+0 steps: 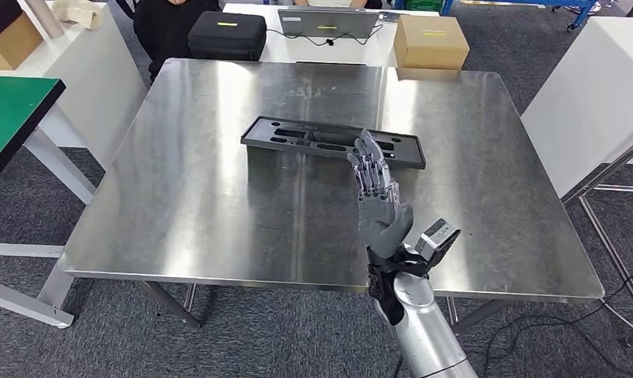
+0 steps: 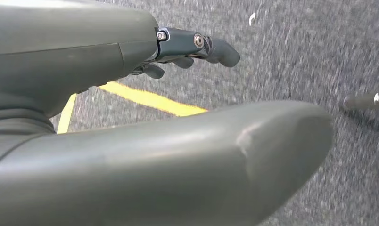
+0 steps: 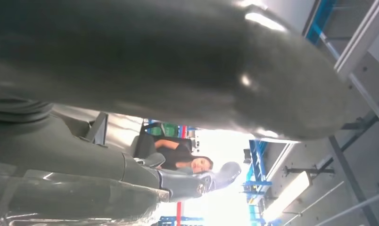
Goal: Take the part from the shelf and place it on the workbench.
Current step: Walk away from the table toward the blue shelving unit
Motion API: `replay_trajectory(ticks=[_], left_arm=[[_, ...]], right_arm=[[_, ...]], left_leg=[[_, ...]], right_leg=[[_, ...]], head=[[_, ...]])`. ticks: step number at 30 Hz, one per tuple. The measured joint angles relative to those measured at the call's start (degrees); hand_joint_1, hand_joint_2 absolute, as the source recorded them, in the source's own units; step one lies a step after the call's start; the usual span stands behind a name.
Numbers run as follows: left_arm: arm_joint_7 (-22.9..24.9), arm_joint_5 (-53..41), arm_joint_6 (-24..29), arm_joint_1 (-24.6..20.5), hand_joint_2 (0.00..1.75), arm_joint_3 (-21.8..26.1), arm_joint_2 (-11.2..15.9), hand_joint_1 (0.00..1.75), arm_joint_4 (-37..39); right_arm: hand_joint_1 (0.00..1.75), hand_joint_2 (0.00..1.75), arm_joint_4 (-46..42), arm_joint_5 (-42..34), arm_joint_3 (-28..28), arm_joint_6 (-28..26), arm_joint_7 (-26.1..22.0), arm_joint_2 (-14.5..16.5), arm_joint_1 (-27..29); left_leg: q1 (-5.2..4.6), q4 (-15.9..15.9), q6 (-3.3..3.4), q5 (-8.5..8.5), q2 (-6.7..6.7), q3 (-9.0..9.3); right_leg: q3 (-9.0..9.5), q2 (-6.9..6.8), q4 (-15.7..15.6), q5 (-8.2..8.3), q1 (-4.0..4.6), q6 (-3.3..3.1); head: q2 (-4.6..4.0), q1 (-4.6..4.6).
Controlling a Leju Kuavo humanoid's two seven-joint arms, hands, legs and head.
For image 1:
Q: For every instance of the grey laptop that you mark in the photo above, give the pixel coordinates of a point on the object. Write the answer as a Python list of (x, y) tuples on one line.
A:
[(327, 25)]

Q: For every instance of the white side table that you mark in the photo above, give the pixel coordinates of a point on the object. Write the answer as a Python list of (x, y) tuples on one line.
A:
[(97, 94)]

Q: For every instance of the black plastic plate bracket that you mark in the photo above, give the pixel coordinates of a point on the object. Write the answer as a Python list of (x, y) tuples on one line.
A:
[(295, 133)]

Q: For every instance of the stainless steel workbench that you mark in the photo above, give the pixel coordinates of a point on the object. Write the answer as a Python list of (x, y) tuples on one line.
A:
[(217, 208)]

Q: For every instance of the dark bag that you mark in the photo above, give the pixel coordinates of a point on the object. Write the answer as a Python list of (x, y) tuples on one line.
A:
[(1, 15)]

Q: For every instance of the grey metal frame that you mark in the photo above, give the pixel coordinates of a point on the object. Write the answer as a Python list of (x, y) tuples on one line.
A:
[(608, 235)]

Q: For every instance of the green plastic crate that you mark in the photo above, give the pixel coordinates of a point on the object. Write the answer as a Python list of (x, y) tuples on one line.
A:
[(423, 5)]

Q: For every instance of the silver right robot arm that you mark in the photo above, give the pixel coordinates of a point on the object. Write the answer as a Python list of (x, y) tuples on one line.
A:
[(426, 334)]

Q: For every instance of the grey cardboard tube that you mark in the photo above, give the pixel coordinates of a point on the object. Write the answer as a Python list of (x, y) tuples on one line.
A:
[(45, 18)]

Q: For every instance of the brown cardboard box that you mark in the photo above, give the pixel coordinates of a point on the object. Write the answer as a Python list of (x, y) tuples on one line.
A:
[(14, 49)]

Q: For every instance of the green topped white table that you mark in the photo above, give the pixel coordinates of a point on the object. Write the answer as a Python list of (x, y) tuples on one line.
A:
[(14, 115)]

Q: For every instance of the tan cardboard box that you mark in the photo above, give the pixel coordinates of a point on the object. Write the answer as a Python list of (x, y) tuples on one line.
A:
[(431, 44)]

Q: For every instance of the white cabinet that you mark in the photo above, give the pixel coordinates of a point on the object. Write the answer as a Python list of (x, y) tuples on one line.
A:
[(587, 104)]

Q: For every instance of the black hard carrying case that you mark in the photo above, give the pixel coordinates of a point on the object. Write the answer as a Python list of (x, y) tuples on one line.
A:
[(228, 36)]

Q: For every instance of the person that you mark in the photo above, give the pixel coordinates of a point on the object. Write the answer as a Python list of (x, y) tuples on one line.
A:
[(165, 31), (337, 3)]

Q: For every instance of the beige crumpled cloth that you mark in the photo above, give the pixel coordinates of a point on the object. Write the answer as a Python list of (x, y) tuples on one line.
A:
[(79, 13)]

